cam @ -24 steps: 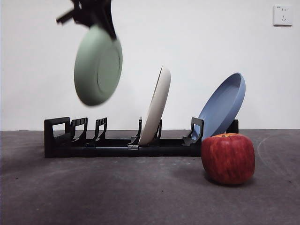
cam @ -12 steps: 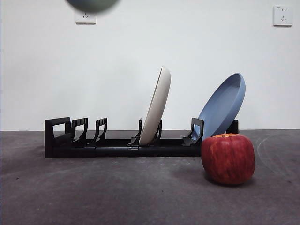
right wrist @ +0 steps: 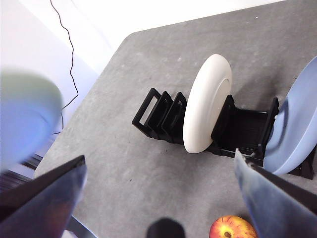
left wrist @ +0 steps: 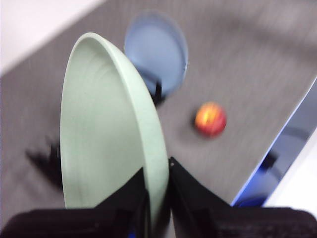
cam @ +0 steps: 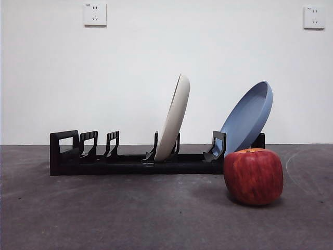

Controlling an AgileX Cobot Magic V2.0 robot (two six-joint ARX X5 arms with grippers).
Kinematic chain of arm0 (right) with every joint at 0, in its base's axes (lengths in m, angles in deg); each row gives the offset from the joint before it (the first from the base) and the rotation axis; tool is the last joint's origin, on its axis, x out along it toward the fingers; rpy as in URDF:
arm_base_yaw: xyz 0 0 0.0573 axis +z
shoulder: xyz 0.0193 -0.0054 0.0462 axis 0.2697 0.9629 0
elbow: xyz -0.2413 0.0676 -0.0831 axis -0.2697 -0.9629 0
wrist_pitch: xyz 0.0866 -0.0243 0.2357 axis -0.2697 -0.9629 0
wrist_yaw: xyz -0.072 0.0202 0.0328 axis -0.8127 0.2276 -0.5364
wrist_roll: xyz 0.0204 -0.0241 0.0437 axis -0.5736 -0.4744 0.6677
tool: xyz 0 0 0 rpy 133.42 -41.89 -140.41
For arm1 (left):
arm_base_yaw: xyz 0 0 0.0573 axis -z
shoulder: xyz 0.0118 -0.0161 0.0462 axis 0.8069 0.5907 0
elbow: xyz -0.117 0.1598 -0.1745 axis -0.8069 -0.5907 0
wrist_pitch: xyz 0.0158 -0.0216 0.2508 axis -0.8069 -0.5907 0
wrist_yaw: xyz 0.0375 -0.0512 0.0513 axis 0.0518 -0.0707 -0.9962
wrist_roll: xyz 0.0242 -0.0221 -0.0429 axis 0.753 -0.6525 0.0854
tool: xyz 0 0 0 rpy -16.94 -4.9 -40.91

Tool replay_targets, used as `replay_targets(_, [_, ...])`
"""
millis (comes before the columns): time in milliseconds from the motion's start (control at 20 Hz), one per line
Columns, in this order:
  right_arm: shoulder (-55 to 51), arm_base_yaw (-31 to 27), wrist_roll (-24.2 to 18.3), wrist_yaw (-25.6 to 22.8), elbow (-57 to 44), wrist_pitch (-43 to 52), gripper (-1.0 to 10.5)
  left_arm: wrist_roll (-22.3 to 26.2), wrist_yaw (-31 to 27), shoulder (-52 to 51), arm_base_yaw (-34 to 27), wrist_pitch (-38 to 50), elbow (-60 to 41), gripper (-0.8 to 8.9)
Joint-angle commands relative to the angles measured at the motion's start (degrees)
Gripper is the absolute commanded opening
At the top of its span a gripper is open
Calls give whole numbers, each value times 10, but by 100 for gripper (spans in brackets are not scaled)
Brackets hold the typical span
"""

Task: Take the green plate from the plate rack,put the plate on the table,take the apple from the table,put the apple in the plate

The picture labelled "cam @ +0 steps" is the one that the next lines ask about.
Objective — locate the red apple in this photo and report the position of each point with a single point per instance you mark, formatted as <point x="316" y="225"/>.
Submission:
<point x="253" y="177"/>

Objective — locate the cream round plate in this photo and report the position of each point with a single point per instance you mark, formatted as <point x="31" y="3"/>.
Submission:
<point x="174" y="125"/>

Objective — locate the black plastic plate rack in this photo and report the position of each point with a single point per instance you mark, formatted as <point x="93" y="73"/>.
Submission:
<point x="125" y="168"/>

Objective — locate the blue round plate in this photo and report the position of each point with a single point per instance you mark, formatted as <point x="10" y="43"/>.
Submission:
<point x="245" y="122"/>

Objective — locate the white wall socket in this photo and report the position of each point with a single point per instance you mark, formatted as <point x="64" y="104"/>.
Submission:
<point x="314" y="17"/>
<point x="95" y="15"/>

